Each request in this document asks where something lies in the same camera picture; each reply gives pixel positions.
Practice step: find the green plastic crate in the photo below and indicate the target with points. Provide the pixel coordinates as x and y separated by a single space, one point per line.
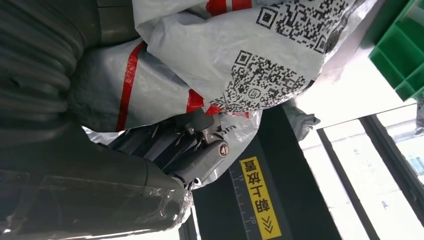
400 56

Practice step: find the white poly parcel, red stripes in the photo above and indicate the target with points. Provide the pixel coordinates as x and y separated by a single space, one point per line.
299 121

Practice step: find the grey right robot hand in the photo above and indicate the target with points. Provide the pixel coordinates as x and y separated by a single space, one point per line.
99 172

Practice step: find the black inbound scanning machine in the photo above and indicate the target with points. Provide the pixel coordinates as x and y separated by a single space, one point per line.
298 198

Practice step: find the dark window frame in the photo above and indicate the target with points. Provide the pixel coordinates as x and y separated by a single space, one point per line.
394 165

